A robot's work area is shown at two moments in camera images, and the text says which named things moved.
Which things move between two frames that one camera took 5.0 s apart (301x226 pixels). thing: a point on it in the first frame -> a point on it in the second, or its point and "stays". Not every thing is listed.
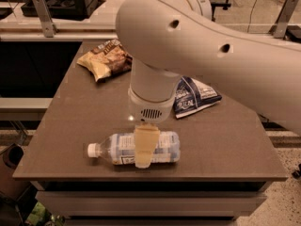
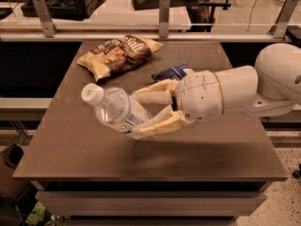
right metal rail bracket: [280, 25] stays
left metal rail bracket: [49, 27] stays
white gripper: [150, 108] -> [200, 94]
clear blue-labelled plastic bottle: [120, 148] -> [116, 108]
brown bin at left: [8, 185] stays
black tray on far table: [79, 6] stays
